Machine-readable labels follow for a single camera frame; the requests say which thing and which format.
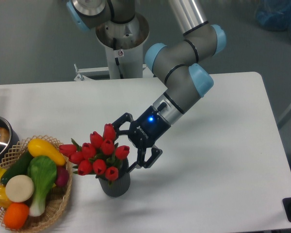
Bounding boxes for yellow squash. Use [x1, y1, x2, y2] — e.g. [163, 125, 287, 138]
[27, 138, 66, 166]

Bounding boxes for yellow bell pepper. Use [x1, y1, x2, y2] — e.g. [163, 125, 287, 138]
[0, 185, 13, 209]

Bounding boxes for red tulip bouquet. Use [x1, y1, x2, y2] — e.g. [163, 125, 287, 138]
[59, 123, 130, 184]

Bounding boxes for orange fruit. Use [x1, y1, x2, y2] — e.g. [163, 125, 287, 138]
[3, 202, 29, 230]

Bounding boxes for black cable on pedestal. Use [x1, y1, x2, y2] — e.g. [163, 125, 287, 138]
[112, 38, 124, 79]

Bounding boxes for green bok choy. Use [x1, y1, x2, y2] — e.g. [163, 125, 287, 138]
[27, 155, 57, 217]

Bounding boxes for round cream white vegetable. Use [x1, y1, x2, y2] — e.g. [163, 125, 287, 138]
[5, 175, 34, 202]

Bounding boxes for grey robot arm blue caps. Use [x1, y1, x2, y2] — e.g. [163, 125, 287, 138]
[66, 0, 226, 168]

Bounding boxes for dark grey ribbed vase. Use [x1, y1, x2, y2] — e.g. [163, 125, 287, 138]
[98, 159, 130, 197]

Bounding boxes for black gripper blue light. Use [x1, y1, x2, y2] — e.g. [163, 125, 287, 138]
[111, 105, 172, 173]

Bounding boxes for woven wicker basket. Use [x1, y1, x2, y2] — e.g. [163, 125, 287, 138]
[0, 135, 72, 233]

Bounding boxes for blue plastic bag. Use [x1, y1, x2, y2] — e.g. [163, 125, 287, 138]
[255, 0, 291, 40]

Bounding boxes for dark green cucumber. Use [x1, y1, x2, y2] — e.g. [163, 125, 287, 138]
[0, 150, 33, 185]

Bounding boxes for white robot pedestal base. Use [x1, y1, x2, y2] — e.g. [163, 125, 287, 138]
[73, 12, 158, 82]

